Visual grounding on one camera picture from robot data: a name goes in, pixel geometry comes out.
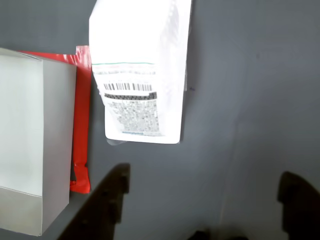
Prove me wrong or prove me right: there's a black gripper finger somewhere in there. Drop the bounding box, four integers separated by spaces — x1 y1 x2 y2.
56 162 132 240
276 171 320 240

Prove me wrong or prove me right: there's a white sandwich package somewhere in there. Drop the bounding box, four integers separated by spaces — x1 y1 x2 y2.
88 0 194 147

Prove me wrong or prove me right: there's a gray paper box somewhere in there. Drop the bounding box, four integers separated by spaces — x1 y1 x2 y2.
0 47 78 237

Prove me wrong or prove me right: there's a dark gray table mat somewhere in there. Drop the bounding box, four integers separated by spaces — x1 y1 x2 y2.
219 0 320 240
0 0 276 240

